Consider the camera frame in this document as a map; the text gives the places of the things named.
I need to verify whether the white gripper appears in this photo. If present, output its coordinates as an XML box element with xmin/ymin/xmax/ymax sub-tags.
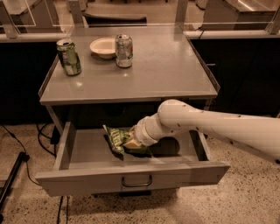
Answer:
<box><xmin>123</xmin><ymin>116</ymin><xmax>158</xmax><ymax>149</ymax></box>

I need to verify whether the green jalapeno chip bag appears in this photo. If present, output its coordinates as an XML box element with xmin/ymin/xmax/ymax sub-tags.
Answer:
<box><xmin>103</xmin><ymin>125</ymin><xmax>152</xmax><ymax>156</ymax></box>

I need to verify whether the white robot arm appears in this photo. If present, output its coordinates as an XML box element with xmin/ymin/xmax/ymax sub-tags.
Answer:
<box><xmin>124</xmin><ymin>100</ymin><xmax>280</xmax><ymax>164</ymax></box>

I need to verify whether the open grey top drawer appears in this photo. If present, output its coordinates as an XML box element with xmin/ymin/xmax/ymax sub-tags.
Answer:
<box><xmin>35</xmin><ymin>122</ymin><xmax>229</xmax><ymax>196</ymax></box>

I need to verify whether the grey cabinet table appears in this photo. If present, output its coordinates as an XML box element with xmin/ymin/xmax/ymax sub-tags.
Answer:
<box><xmin>38</xmin><ymin>25</ymin><xmax>221</xmax><ymax>138</ymax></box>

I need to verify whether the silver green soda can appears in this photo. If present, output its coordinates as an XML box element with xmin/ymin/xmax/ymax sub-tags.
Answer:
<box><xmin>115</xmin><ymin>34</ymin><xmax>133</xmax><ymax>68</ymax></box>

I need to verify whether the white paper bowl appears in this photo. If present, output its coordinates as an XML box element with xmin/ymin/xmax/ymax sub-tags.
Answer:
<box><xmin>89</xmin><ymin>38</ymin><xmax>116</xmax><ymax>60</ymax></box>

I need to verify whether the black floor stand bar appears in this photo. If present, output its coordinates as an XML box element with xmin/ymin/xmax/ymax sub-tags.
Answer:
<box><xmin>0</xmin><ymin>152</ymin><xmax>29</xmax><ymax>211</ymax></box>

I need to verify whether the metal drawer handle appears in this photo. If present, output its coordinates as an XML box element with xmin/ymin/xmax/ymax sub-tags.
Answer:
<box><xmin>121</xmin><ymin>174</ymin><xmax>153</xmax><ymax>188</ymax></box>

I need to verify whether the black cable under drawer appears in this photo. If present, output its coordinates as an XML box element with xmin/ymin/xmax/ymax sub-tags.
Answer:
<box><xmin>56</xmin><ymin>195</ymin><xmax>70</xmax><ymax>224</ymax></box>

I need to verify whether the black floor cable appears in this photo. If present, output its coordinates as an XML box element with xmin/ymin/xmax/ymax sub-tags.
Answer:
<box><xmin>0</xmin><ymin>122</ymin><xmax>60</xmax><ymax>187</ymax></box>

